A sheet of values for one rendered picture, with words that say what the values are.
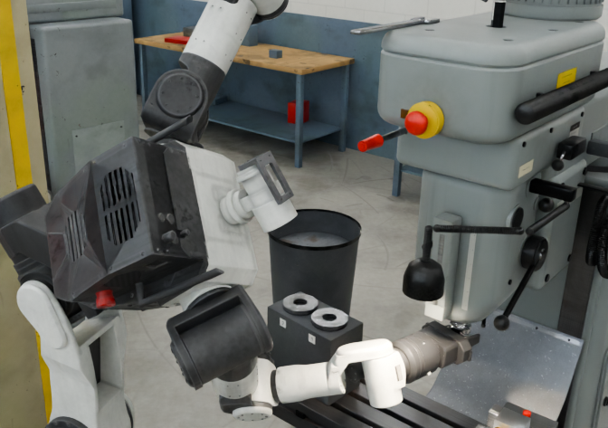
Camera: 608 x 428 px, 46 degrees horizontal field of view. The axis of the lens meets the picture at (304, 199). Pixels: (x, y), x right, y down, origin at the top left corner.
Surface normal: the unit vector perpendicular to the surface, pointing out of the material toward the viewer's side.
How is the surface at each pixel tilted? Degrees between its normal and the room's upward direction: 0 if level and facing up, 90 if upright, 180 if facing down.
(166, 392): 0
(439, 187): 90
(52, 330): 90
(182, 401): 0
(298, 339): 90
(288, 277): 94
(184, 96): 61
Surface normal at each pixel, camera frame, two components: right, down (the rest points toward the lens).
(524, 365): -0.55, -0.19
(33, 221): 0.23, -0.87
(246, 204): -0.36, 0.33
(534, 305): -0.63, 0.27
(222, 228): 0.81, -0.37
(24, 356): 0.77, 0.25
